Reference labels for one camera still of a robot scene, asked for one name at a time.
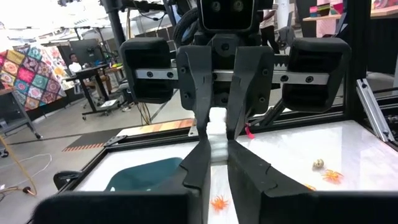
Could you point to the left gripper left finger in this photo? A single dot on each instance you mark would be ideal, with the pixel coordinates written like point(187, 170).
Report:
point(174, 199)

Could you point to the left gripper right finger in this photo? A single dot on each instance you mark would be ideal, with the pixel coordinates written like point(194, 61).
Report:
point(273, 202)

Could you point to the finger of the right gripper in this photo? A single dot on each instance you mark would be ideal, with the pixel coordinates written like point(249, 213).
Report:
point(252, 81)
point(196, 81)

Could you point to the orange plastic spider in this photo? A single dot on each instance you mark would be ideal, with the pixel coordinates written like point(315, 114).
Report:
point(310, 187)
point(219, 203)
point(332, 176)

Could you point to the white plastic bone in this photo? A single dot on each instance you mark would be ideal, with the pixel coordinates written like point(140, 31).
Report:
point(217, 124)

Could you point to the beige plastic skull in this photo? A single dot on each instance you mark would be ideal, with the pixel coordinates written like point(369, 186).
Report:
point(318, 164)

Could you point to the teal plastic bin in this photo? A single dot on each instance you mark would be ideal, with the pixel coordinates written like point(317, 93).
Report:
point(146, 175)

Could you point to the pink hanging cloth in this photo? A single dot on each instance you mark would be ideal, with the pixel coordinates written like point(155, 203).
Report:
point(325, 28)

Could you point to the small red tag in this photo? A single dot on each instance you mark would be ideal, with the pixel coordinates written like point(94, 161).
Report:
point(249, 131)

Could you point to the person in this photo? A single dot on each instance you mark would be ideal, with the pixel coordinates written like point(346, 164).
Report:
point(267, 31)
point(74, 63)

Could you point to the wooden board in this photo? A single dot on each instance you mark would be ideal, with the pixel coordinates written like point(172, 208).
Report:
point(155, 127)

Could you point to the silver aluminium profile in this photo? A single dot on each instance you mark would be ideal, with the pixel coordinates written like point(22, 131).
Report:
point(373, 109)

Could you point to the wooden side table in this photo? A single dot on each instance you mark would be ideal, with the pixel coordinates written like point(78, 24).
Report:
point(382, 12)

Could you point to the black monitor pole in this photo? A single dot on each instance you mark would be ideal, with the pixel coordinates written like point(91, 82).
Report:
point(116, 25)

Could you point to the black striped floor mat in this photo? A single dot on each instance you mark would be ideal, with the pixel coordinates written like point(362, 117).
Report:
point(93, 140)

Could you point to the black rolling desk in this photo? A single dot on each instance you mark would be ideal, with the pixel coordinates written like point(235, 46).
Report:
point(90, 81)

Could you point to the black computer monitor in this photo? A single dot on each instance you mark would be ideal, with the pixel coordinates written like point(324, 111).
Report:
point(87, 51)

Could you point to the colourful patchwork quilt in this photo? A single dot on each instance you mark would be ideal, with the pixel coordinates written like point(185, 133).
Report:
point(28, 77)

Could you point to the black frame post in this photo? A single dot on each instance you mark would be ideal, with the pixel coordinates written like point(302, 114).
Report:
point(357, 62)

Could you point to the silver metal bracket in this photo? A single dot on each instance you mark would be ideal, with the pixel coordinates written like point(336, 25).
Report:
point(192, 131)

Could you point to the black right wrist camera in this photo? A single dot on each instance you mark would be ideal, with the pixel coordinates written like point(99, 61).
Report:
point(227, 14)

